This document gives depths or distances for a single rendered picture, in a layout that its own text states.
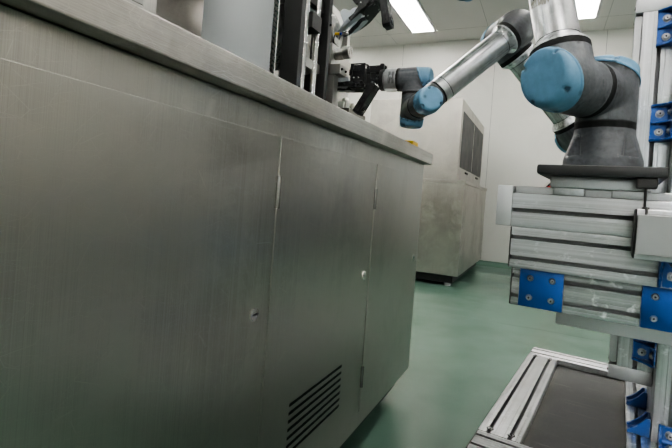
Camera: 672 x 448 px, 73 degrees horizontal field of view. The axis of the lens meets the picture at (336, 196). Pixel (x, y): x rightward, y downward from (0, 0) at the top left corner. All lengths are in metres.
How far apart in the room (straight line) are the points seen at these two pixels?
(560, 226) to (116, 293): 0.85
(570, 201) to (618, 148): 0.14
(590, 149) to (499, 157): 4.86
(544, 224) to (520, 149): 4.85
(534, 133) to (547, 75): 4.94
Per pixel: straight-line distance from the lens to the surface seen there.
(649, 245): 0.94
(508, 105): 6.00
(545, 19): 1.07
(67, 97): 0.51
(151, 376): 0.63
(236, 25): 1.35
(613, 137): 1.08
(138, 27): 0.53
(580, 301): 1.12
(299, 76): 1.12
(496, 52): 1.46
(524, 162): 5.89
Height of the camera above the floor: 0.72
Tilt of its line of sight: level
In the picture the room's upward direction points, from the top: 4 degrees clockwise
